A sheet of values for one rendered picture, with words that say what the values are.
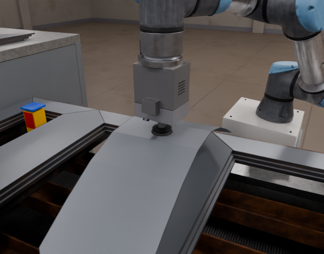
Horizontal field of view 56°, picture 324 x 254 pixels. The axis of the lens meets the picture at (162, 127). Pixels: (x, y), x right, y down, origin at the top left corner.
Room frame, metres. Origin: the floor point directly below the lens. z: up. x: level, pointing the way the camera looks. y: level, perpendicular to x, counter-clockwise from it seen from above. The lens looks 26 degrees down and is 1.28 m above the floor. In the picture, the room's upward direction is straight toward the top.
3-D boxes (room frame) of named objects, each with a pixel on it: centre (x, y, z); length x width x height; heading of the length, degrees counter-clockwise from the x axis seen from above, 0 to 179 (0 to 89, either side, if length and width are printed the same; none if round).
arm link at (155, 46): (0.54, 0.00, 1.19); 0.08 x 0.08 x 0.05
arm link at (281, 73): (1.17, -0.49, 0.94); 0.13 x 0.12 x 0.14; 42
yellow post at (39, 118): (1.00, 0.46, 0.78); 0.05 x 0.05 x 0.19; 65
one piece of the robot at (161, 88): (0.53, 0.01, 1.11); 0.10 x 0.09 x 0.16; 148
